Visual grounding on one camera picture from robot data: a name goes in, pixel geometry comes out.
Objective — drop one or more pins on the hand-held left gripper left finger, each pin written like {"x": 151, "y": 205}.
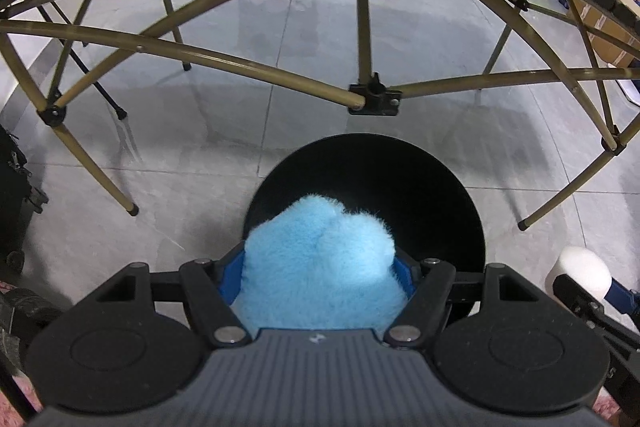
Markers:
{"x": 229, "y": 279}

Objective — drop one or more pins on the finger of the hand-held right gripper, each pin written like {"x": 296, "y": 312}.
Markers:
{"x": 577, "y": 299}
{"x": 625, "y": 298}

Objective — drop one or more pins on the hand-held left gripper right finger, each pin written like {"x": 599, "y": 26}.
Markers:
{"x": 406, "y": 277}

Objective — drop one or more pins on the blue fluffy plush toy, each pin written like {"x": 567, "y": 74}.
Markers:
{"x": 320, "y": 257}

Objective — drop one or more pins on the black round trash bin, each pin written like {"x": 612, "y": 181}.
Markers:
{"x": 375, "y": 177}

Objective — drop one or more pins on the black tripod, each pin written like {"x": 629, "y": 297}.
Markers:
{"x": 120, "y": 111}

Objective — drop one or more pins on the white flat board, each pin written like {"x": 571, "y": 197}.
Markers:
{"x": 632, "y": 89}

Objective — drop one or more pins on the black bag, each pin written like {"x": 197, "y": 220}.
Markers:
{"x": 12, "y": 187}

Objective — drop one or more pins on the brown cardboard box red tape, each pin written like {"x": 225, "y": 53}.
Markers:
{"x": 605, "y": 32}

